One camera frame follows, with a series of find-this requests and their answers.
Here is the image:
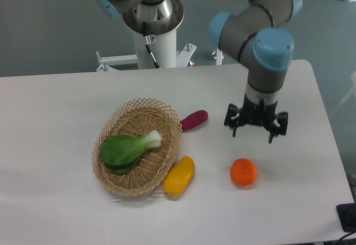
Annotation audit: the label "green bok choy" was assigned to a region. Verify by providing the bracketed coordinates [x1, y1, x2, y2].
[100, 130, 162, 175]

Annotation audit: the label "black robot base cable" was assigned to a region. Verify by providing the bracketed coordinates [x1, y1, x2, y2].
[142, 21, 161, 70]

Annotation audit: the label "woven wicker basket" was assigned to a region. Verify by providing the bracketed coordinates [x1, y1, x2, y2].
[92, 99, 182, 196]

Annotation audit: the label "orange fruit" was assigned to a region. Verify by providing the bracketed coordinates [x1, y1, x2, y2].
[230, 158, 258, 186]

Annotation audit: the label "yellow mango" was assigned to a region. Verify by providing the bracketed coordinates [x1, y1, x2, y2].
[162, 156, 195, 197]

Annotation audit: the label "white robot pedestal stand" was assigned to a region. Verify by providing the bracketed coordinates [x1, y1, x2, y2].
[95, 0, 226, 72]

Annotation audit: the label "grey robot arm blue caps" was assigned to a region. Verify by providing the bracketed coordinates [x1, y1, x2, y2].
[96, 0, 303, 138]

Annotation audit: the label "black device at table edge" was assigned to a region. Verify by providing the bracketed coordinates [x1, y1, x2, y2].
[336, 203, 355, 232]

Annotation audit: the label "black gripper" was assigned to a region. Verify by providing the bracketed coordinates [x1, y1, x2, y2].
[224, 95, 288, 144]

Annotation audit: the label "purple sweet potato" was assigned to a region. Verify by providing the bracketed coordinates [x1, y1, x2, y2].
[180, 110, 209, 131]

